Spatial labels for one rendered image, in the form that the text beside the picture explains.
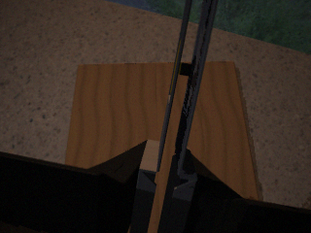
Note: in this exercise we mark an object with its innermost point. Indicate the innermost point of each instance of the brown wooden board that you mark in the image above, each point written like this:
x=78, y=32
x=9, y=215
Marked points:
x=118, y=106

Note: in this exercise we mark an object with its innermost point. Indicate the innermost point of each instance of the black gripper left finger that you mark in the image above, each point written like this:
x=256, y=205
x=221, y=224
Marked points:
x=95, y=200

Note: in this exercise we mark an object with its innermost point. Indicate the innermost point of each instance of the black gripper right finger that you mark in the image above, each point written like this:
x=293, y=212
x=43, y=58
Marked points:
x=216, y=208

